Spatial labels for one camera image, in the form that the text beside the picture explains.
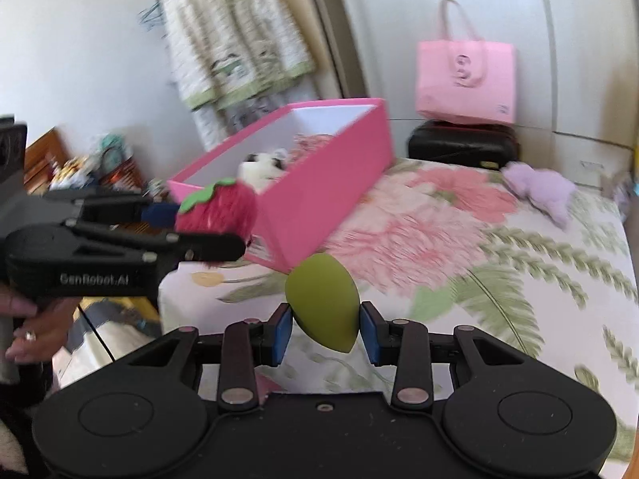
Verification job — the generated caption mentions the black and white plush toy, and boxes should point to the black and white plush toy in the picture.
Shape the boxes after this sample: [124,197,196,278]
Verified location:
[238,148,290,193]

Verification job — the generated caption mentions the pink floral scrunchie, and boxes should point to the pink floral scrunchie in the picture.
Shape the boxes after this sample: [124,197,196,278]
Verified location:
[292,134,340,163]

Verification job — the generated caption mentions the black case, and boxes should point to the black case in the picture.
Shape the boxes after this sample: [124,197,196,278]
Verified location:
[407,121,521,170]

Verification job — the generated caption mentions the wooden furniture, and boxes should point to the wooden furniture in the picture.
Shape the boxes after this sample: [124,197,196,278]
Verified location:
[25,127,68,195]

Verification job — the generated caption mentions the hanging printed towels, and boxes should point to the hanging printed towels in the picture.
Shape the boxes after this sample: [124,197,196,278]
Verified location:
[160,0,318,111]

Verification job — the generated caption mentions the black cable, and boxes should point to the black cable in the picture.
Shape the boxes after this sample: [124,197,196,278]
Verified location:
[75,299,119,363]

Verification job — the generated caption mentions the red strawberry plush toy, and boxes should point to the red strawberry plush toy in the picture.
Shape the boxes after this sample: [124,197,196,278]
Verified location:
[176,178,258,240]

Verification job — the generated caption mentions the green makeup sponge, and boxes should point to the green makeup sponge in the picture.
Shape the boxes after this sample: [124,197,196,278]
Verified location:
[284,253,361,355]

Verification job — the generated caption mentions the purple plush toy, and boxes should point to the purple plush toy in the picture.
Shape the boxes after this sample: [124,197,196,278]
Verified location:
[502,161,577,228]

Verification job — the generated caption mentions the pink tote bag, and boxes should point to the pink tote bag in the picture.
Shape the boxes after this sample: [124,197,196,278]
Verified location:
[415,0,517,125]

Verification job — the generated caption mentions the yellow and grey cloth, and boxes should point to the yellow and grey cloth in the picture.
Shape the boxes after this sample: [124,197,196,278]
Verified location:
[65,297,161,357]

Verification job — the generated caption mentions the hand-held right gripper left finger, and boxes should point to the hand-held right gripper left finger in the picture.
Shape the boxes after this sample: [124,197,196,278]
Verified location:
[125,304,294,405]

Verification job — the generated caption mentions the white wardrobe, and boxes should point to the white wardrobe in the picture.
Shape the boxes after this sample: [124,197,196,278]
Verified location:
[329,0,639,190]

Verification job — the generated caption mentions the floral bedsheet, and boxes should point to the floral bedsheet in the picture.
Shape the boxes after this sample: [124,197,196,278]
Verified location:
[160,157,639,479]

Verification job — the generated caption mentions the pink storage box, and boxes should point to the pink storage box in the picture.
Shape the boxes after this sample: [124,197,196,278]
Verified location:
[167,98,395,273]

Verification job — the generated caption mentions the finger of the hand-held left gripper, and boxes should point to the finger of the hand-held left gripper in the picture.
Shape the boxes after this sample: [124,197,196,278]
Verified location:
[45,190,179,226]
[72,222,247,265]

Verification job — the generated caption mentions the person's left hand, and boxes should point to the person's left hand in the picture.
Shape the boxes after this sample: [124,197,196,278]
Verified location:
[0,289,79,363]

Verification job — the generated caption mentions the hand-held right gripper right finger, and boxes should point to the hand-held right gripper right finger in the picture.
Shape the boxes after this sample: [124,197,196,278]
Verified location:
[359,301,525,408]

